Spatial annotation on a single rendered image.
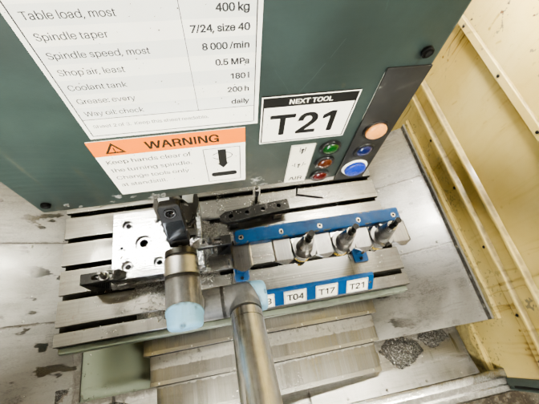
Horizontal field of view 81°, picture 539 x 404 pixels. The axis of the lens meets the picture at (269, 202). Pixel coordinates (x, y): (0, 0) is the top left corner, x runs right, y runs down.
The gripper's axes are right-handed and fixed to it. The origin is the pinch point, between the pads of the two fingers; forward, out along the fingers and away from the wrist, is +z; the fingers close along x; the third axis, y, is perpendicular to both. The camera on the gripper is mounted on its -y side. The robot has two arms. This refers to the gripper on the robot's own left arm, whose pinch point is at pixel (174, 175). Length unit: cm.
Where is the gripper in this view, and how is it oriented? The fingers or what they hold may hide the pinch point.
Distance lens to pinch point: 80.6
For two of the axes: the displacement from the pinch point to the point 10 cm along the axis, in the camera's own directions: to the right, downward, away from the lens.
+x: 9.8, -1.3, 1.4
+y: -0.7, 4.4, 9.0
